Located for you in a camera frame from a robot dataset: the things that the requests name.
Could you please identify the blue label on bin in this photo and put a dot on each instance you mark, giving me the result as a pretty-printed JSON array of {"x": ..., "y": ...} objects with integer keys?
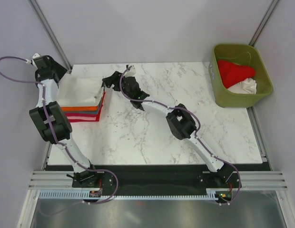
[{"x": 212, "y": 72}]

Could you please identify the white garment in bin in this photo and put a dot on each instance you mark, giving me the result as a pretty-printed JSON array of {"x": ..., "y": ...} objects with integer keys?
[{"x": 248, "y": 86}]

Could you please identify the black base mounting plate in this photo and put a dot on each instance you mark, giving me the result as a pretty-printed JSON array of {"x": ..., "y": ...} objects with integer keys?
[{"x": 155, "y": 180}]

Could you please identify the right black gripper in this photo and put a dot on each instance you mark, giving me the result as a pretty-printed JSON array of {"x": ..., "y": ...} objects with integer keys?
[{"x": 114, "y": 79}]

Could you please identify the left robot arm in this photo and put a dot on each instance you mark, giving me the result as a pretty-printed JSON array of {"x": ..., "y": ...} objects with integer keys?
[{"x": 48, "y": 117}]

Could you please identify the orange folded t shirt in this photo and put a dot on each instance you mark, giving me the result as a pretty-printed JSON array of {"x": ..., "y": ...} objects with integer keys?
[{"x": 81, "y": 108}]

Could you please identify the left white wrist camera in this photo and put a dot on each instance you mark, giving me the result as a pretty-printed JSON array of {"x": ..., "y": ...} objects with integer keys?
[{"x": 34, "y": 57}]

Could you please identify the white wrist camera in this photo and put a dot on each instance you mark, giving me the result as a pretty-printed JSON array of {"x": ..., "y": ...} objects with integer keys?
[
  {"x": 131, "y": 71},
  {"x": 34, "y": 57}
]

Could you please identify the right aluminium frame post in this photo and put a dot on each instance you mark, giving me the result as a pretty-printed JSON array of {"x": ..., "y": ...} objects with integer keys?
[{"x": 264, "y": 21}]

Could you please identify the white slotted cable duct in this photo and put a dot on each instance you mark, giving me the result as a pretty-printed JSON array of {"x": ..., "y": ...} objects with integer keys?
[{"x": 96, "y": 195}]

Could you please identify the right aluminium side rail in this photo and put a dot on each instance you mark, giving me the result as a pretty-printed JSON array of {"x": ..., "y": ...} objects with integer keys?
[{"x": 259, "y": 138}]

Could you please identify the red folded t shirt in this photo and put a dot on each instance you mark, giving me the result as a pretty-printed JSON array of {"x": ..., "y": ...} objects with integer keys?
[{"x": 83, "y": 117}]

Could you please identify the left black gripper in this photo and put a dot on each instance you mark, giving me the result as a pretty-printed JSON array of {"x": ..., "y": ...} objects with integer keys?
[{"x": 61, "y": 70}]

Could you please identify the red t shirt in bin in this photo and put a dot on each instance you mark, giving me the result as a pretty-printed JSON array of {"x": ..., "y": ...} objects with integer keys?
[{"x": 232, "y": 74}]

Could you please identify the aluminium frame post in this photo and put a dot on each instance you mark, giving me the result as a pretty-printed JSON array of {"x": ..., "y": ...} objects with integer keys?
[
  {"x": 47, "y": 28},
  {"x": 264, "y": 21}
]

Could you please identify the white and green t shirt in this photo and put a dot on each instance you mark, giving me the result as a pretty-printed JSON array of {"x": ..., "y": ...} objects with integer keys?
[{"x": 75, "y": 91}]

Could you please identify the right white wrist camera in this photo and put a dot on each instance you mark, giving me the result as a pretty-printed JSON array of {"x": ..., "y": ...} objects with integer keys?
[{"x": 131, "y": 71}]

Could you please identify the olive green plastic bin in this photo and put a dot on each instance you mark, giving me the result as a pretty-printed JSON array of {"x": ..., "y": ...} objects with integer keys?
[{"x": 245, "y": 55}]

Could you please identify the left aluminium frame post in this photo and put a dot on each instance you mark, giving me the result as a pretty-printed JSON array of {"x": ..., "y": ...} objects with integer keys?
[{"x": 47, "y": 28}]

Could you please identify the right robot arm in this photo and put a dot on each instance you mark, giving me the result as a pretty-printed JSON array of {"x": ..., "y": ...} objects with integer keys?
[{"x": 183, "y": 124}]

